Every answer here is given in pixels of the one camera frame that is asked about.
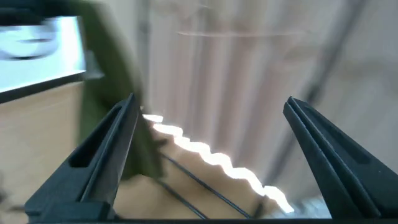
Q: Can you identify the black clothes rack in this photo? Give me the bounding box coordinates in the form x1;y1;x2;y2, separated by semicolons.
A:
136;0;368;220

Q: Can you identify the beige curtain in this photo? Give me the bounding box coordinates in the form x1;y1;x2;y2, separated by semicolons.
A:
102;0;398;206

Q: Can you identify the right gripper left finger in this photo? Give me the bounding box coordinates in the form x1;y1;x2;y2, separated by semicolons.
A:
24;93;140;220

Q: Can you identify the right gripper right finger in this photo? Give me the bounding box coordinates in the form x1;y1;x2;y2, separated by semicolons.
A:
282;96;398;218

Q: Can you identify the green printed shirt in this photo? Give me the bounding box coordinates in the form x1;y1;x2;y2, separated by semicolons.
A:
74;0;165;182

